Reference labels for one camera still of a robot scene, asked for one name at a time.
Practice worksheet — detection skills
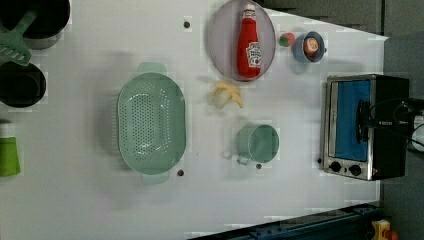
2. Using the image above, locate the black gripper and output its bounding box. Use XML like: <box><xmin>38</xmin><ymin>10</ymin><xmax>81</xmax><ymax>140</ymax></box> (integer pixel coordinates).
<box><xmin>364</xmin><ymin>99</ymin><xmax>423</xmax><ymax>132</ymax></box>

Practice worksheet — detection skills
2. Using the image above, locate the black and silver toaster oven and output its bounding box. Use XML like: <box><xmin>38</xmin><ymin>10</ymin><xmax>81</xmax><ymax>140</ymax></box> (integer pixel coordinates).
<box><xmin>321</xmin><ymin>74</ymin><xmax>409</xmax><ymax>181</ymax></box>

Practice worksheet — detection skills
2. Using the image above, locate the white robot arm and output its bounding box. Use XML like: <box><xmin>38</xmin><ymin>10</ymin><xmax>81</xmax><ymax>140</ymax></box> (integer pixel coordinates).
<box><xmin>358</xmin><ymin>98</ymin><xmax>424</xmax><ymax>152</ymax></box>

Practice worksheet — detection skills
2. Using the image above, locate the toy strawberry in bowl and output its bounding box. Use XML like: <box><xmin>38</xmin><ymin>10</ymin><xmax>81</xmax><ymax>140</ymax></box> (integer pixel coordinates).
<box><xmin>306</xmin><ymin>54</ymin><xmax>318</xmax><ymax>62</ymax></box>

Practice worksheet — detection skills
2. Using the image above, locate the blue small bowl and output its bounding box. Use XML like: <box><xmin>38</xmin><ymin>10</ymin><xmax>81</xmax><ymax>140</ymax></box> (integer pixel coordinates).
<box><xmin>292</xmin><ymin>31</ymin><xmax>327</xmax><ymax>63</ymax></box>

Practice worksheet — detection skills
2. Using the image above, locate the toy orange half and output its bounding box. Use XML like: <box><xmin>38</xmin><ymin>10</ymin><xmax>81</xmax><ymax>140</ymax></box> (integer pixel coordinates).
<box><xmin>303</xmin><ymin>38</ymin><xmax>319</xmax><ymax>55</ymax></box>

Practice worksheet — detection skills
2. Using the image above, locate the yellow and red clamp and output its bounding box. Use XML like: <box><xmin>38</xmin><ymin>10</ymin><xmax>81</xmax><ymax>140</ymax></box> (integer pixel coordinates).
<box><xmin>371</xmin><ymin>219</ymin><xmax>399</xmax><ymax>240</ymax></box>

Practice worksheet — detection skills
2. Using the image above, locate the toy strawberry on table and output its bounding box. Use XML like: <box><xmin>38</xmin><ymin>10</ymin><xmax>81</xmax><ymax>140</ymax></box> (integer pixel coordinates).
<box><xmin>279</xmin><ymin>32</ymin><xmax>296</xmax><ymax>47</ymax></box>

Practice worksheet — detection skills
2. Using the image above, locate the green mug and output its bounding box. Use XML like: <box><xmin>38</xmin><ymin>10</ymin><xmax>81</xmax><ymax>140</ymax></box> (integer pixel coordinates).
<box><xmin>236</xmin><ymin>124</ymin><xmax>280</xmax><ymax>166</ymax></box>

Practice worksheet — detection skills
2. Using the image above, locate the red ketchup bottle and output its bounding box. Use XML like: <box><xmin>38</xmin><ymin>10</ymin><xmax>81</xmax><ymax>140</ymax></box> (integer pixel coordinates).
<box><xmin>237</xmin><ymin>4</ymin><xmax>262</xmax><ymax>79</ymax></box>

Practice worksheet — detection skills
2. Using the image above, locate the peeled toy banana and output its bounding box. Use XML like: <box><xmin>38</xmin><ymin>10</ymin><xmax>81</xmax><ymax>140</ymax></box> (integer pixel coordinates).
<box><xmin>212</xmin><ymin>81</ymin><xmax>243</xmax><ymax>109</ymax></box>

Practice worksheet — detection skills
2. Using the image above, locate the grey round plate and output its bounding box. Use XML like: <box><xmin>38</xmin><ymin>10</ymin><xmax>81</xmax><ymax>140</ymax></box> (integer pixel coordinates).
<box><xmin>208</xmin><ymin>0</ymin><xmax>276</xmax><ymax>82</ymax></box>

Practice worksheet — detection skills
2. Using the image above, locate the green perforated colander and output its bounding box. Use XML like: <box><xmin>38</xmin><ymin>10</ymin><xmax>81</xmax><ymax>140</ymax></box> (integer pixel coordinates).
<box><xmin>117</xmin><ymin>62</ymin><xmax>186</xmax><ymax>185</ymax></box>

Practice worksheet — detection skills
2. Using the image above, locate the steel pot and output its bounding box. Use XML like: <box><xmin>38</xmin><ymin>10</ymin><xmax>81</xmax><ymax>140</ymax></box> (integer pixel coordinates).
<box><xmin>0</xmin><ymin>0</ymin><xmax>71</xmax><ymax>50</ymax></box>

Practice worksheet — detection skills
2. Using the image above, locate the black round pan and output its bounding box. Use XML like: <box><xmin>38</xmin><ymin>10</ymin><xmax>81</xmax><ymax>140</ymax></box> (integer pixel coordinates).
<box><xmin>0</xmin><ymin>62</ymin><xmax>47</xmax><ymax>108</ymax></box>

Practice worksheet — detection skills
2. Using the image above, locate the green spatula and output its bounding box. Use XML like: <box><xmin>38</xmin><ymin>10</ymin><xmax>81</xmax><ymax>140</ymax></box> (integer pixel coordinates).
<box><xmin>0</xmin><ymin>10</ymin><xmax>37</xmax><ymax>66</ymax></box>

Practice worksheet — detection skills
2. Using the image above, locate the bright green cup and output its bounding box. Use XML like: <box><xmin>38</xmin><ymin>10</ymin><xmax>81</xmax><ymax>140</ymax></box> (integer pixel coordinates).
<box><xmin>0</xmin><ymin>137</ymin><xmax>21</xmax><ymax>177</ymax></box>

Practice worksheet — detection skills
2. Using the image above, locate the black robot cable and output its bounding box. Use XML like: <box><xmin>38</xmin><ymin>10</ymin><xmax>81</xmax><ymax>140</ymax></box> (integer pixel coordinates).
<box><xmin>368</xmin><ymin>97</ymin><xmax>424</xmax><ymax>149</ymax></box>

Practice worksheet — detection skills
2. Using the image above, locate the blue metal frame rail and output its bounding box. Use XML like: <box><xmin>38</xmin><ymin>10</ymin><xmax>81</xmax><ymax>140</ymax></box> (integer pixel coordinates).
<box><xmin>191</xmin><ymin>204</ymin><xmax>382</xmax><ymax>240</ymax></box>

